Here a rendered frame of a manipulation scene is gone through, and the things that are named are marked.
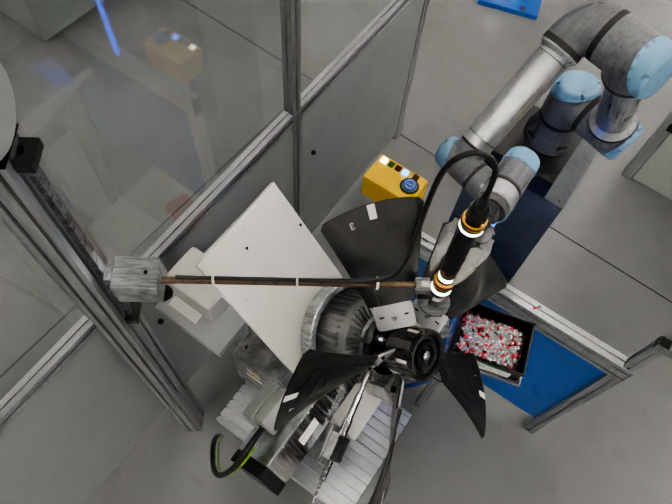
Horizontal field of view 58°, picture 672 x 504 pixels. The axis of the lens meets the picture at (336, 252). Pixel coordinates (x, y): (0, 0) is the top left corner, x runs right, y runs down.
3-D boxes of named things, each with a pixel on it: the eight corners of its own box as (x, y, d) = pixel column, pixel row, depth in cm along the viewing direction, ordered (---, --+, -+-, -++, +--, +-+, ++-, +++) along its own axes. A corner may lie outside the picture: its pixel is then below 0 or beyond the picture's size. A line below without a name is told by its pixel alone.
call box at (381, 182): (360, 195, 182) (363, 175, 172) (378, 173, 186) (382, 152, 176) (405, 223, 178) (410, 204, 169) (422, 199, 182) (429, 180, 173)
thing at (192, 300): (161, 301, 175) (152, 285, 165) (198, 261, 181) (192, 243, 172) (206, 334, 171) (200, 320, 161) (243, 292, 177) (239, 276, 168)
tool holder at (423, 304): (409, 317, 132) (417, 299, 124) (407, 287, 135) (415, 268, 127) (450, 317, 133) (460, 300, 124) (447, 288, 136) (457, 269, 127)
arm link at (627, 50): (600, 104, 171) (632, -4, 119) (643, 138, 166) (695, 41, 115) (568, 135, 172) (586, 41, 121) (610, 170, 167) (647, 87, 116)
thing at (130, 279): (113, 302, 125) (101, 286, 118) (119, 272, 128) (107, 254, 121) (164, 303, 126) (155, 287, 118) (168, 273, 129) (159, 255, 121)
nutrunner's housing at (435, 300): (423, 314, 135) (475, 206, 95) (422, 298, 137) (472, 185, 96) (440, 314, 135) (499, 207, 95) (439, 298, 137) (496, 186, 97)
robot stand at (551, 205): (452, 243, 287) (519, 98, 198) (508, 277, 280) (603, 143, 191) (419, 289, 275) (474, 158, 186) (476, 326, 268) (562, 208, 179)
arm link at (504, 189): (524, 190, 122) (488, 170, 124) (513, 205, 120) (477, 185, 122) (512, 209, 129) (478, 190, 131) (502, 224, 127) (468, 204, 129)
